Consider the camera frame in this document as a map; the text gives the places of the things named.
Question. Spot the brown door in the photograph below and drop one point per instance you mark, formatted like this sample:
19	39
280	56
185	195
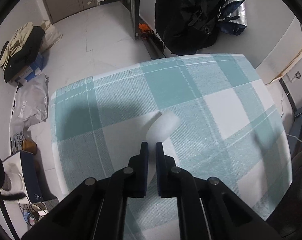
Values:
66	0

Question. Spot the brown pouch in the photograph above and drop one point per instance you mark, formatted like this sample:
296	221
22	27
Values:
28	146

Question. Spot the grey plastic mailer bag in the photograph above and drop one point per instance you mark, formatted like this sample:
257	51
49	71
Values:
28	102

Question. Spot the white foam piece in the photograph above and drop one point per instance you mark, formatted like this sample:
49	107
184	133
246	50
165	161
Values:
163	127

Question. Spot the blue-grey stool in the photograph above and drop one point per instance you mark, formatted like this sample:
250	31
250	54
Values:
300	122

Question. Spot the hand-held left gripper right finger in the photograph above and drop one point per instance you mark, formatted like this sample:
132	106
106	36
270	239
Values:
159	170

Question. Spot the beige cloth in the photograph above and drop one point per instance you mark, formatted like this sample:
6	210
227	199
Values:
13	42

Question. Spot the silver folded umbrella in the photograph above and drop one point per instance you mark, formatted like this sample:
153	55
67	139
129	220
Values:
234	7

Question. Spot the black backpack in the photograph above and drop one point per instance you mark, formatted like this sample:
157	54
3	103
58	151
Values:
188	17

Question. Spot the orange item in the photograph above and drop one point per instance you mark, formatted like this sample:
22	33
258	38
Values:
143	27

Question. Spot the teal plaid tablecloth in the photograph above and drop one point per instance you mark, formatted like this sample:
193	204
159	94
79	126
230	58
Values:
191	85

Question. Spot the grey scarf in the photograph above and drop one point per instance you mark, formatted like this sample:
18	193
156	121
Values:
17	140

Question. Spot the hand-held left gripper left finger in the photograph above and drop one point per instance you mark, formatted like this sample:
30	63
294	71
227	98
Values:
146	170

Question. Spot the wall outlet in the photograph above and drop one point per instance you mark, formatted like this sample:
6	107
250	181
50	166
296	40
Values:
297	75

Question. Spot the black door frame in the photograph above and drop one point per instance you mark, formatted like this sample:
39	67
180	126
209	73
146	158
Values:
132	5

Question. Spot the blue cardboard box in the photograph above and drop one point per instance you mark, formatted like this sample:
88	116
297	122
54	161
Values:
32	70

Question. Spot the beige tote bag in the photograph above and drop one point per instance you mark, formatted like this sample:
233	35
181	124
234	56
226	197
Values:
51	33

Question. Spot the white and navy shoebox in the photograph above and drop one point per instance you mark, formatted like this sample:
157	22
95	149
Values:
31	180

